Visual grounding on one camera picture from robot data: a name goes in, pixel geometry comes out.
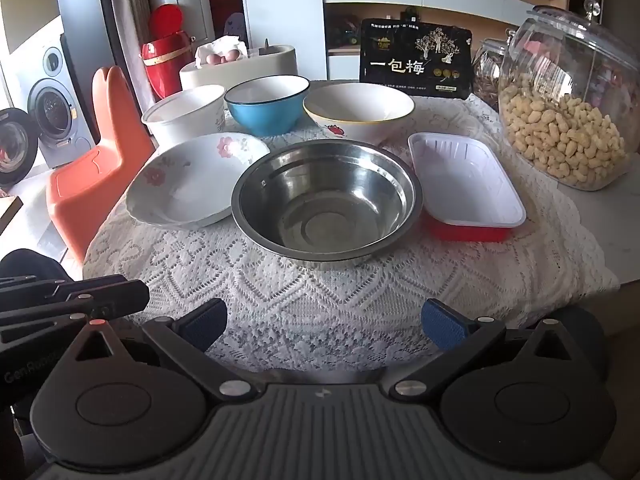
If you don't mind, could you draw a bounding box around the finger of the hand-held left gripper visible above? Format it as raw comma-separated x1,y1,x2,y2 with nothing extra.
0,312,98,348
0,275,151,322

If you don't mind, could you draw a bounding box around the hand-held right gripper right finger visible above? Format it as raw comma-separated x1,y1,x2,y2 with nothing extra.
392,299,581,403

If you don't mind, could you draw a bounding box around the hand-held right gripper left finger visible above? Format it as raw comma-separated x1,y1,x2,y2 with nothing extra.
65,298,253,403

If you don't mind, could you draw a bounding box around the white floral plate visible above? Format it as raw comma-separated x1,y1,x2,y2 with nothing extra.
125,132,271,229

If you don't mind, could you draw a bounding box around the red foil tray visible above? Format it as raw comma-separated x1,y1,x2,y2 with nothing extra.
407,132,528,244

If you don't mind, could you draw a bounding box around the stainless steel bowl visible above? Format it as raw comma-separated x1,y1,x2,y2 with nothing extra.
230,138,424,267

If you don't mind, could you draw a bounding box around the white plastic bowl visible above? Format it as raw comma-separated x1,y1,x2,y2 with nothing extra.
142,84,227,147

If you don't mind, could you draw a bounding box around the blue enamel bowl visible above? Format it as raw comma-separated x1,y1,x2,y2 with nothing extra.
223,75,311,137

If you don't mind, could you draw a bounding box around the white bowl yellow rim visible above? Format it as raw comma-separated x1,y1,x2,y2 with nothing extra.
302,83,416,147

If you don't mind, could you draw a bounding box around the white lace tablecloth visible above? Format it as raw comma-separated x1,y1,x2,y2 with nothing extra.
82,79,621,376

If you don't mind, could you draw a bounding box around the orange plastic chair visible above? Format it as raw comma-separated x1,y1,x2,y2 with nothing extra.
46,65,157,266

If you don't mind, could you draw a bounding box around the wooden side table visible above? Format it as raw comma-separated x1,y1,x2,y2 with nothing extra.
0,195,24,235

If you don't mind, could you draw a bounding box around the round washing machine door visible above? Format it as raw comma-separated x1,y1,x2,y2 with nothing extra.
0,107,39,187

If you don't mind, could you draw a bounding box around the grey washing machine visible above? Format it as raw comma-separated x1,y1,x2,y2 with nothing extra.
26,34,102,169

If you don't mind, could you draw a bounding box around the clear jar of peanuts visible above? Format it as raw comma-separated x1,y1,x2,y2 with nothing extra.
497,5,637,191

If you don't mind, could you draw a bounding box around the clear jar of seeds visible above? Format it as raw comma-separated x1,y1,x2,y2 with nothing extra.
471,30,517,111

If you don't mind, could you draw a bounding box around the red trash can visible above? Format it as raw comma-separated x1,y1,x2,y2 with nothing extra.
141,3,196,101

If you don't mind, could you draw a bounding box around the black snack box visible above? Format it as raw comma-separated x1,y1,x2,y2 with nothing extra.
359,18,474,101

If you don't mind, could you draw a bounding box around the beige oval container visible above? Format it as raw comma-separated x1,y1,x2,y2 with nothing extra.
178,44,298,93

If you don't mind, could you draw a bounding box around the white crumpled tissue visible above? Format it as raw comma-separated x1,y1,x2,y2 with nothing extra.
194,36,249,69

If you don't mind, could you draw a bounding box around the green toy tractor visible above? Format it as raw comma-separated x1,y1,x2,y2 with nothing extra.
326,19,362,47

